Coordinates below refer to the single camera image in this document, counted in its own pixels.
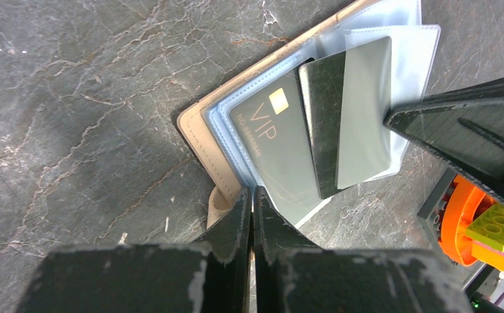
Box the orange bowl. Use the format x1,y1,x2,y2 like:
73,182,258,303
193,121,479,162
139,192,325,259
438,174,496,267

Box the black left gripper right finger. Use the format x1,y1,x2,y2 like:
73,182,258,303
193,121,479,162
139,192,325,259
253,186,472,312

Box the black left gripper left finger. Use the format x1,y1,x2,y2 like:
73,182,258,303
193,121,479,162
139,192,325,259
17,188,252,312

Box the coloured toy blocks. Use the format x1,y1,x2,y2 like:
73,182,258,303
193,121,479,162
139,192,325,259
466,203,504,272

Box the beige leather card holder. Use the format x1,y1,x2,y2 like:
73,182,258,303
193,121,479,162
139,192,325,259
177,1,441,226

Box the black credit card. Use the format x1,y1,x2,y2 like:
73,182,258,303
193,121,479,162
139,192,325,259
230,70,321,222
298,37,392,199

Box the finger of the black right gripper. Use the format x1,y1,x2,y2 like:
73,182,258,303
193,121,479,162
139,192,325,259
384,78,504,202

